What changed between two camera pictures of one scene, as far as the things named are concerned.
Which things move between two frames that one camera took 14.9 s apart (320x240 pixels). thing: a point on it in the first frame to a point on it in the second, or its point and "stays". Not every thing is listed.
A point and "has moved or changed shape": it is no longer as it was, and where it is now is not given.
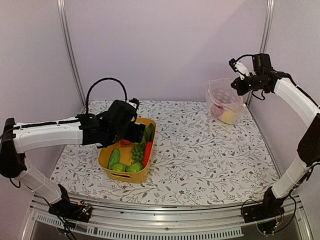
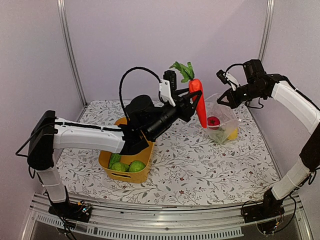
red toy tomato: (125, 142) has moved or changed shape
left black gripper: (137, 136) to (184, 104)
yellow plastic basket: (126, 154) stays
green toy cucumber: (115, 158) stays
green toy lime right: (135, 167) stays
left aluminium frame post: (63, 20) stays
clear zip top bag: (224, 101) has moved or changed shape
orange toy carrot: (148, 151) to (195, 85)
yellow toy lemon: (228, 117) to (234, 136)
